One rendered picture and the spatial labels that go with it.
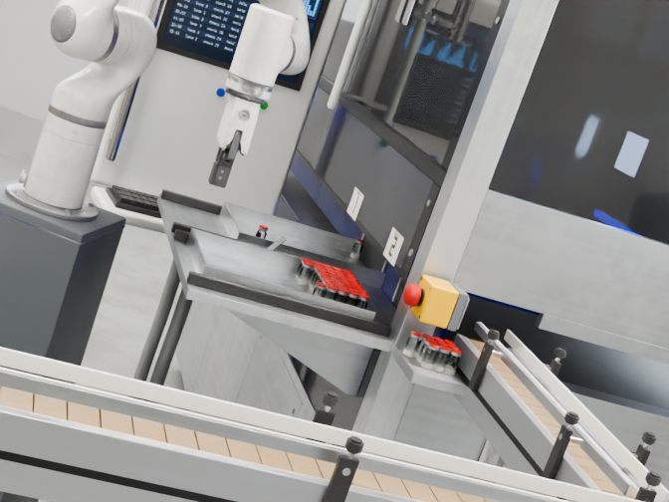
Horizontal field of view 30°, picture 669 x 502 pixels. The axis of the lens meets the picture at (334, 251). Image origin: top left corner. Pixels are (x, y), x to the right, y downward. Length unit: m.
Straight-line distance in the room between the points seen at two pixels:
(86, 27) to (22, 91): 4.44
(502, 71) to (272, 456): 0.99
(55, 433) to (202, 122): 1.87
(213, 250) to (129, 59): 0.42
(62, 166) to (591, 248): 1.04
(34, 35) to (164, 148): 3.71
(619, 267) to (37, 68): 4.81
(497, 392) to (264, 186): 1.31
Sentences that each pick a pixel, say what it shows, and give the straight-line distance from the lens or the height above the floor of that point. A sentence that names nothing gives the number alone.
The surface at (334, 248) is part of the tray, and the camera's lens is 2.94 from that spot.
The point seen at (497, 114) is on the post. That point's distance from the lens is 2.27.
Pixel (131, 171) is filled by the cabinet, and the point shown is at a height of 0.85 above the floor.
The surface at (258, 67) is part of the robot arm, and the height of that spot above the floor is 1.29.
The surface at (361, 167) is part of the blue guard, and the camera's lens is 2.84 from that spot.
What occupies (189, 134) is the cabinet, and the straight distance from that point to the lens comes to 3.19.
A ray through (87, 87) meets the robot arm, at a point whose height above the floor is 1.12.
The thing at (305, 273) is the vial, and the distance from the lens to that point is 2.50.
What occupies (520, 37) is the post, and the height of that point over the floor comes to 1.49.
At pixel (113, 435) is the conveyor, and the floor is 0.93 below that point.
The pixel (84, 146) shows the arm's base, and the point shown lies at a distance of 2.53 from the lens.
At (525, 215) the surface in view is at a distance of 2.33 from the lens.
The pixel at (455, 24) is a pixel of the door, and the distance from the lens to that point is 2.57.
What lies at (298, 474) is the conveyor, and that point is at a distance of 1.47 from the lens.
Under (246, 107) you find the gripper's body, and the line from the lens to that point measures 2.24.
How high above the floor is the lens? 1.49
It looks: 12 degrees down
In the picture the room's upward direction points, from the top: 19 degrees clockwise
